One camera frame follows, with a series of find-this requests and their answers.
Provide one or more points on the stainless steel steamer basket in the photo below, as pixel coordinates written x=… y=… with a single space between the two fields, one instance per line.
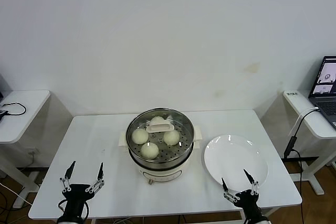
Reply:
x=162 y=160

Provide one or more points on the small label sticker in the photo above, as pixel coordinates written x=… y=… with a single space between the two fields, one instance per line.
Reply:
x=292 y=93

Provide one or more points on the white steamed baozi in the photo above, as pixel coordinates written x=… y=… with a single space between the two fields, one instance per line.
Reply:
x=139 y=136
x=171 y=138
x=149 y=150
x=157 y=119

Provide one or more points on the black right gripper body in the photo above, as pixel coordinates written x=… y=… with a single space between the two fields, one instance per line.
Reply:
x=248 y=201

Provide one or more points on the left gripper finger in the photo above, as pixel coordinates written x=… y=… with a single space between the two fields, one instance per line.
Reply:
x=65 y=182
x=98 y=182

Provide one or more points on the cream electric cooker pot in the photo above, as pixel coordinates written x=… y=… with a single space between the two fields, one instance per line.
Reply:
x=162 y=174

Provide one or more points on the white side table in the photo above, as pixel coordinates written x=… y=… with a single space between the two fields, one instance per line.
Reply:
x=23 y=113
x=299 y=108

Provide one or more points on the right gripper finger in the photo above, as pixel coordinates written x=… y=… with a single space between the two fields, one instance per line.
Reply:
x=229 y=196
x=255 y=188

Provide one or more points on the white rectangular table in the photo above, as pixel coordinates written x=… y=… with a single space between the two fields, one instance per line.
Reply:
x=131 y=200

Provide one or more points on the white round plate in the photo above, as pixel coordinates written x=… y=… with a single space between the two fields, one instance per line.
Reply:
x=228 y=155

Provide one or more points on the dark grey open laptop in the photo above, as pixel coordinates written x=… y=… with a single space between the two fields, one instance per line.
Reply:
x=2 y=85
x=325 y=103

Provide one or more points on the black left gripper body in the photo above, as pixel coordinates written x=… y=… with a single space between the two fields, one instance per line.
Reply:
x=76 y=195

